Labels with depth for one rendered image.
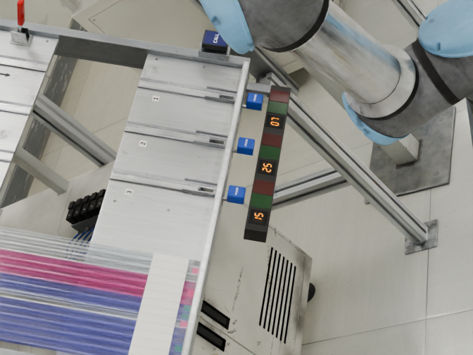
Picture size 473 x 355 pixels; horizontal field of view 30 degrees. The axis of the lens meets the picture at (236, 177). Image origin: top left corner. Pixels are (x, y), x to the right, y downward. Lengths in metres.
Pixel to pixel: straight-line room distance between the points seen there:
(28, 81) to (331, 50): 0.74
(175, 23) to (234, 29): 1.76
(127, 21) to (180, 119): 1.21
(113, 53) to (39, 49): 0.14
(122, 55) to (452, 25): 0.71
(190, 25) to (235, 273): 1.01
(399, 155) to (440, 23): 1.02
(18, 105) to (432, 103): 0.77
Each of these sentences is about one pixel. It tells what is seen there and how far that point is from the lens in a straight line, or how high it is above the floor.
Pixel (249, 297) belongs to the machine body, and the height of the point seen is 0.27.
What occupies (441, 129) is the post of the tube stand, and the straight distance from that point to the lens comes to 2.39.
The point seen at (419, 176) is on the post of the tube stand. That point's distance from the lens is 2.33.
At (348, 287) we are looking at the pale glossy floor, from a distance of 2.27.
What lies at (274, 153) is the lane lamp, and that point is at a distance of 1.63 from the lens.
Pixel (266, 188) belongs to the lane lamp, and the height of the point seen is 0.65.
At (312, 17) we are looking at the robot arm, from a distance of 1.08.
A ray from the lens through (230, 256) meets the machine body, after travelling 2.03.
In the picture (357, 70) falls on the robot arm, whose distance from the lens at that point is 1.23.
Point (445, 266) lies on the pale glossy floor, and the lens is 2.14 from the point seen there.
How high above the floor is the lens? 1.59
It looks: 34 degrees down
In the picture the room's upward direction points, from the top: 49 degrees counter-clockwise
